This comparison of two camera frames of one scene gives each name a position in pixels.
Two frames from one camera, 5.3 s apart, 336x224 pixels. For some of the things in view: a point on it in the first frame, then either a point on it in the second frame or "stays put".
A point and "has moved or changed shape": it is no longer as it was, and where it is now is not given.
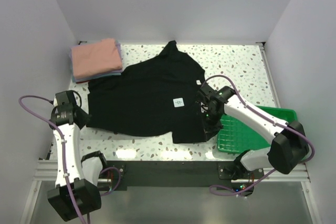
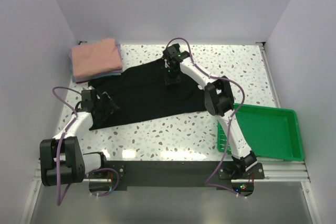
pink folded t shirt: (95, 57) stays put
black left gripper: (85, 116) to (110, 107)
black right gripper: (211, 130) to (168, 81)
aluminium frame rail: (293, 173) stays put
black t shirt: (158, 94) has moved or changed shape
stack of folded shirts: (95, 60) stays put
